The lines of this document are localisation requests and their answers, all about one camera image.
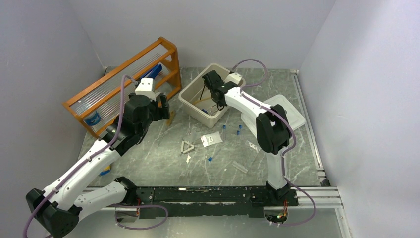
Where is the blue white roll on shelf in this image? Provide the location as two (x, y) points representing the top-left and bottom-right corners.
(84, 111), (101, 126)

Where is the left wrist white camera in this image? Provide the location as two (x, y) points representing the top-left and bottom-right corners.
(135, 78), (156, 101)

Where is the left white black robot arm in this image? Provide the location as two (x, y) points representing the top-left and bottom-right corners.
(25, 93), (170, 238)

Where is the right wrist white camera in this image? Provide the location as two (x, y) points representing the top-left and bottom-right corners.
(224, 72), (244, 86)

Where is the clear test tube rack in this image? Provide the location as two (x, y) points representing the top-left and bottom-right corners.
(232, 161), (249, 174)

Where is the wrist white camera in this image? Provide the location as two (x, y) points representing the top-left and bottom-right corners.
(135, 78), (156, 101)
(224, 72), (244, 86)

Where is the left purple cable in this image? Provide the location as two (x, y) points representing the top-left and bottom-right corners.
(22, 74), (140, 238)

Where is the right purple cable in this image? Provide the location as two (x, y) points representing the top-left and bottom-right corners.
(231, 59), (317, 228)

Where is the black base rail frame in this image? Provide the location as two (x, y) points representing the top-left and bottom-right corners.
(82, 185), (344, 219)

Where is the blue stapler on shelf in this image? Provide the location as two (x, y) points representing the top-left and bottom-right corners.
(145, 64), (162, 79)

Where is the orange wooden shelf rack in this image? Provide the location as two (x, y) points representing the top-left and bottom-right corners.
(63, 37), (182, 137)

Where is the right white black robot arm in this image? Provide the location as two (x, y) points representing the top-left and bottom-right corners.
(202, 70), (295, 205)

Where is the small clear plastic bag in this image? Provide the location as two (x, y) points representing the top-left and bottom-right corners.
(247, 141), (261, 153)

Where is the white plastic packet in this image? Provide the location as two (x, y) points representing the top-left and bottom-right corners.
(200, 131), (223, 147)

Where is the white clay triangle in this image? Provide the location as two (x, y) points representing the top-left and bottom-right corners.
(180, 140), (195, 154)

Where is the clear plastic funnel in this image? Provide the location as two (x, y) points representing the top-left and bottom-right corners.
(187, 130), (202, 146)

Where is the beige plastic bin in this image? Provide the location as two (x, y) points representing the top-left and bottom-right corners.
(178, 63), (230, 128)

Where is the white bin lid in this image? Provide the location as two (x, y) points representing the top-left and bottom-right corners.
(241, 94), (306, 137)

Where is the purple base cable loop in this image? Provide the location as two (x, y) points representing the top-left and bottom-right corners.
(114, 203), (169, 231)

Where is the tan rubber tubing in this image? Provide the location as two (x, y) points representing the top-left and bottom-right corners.
(192, 97), (212, 105)

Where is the yellow blue block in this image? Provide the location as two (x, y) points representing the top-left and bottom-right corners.
(99, 165), (111, 176)

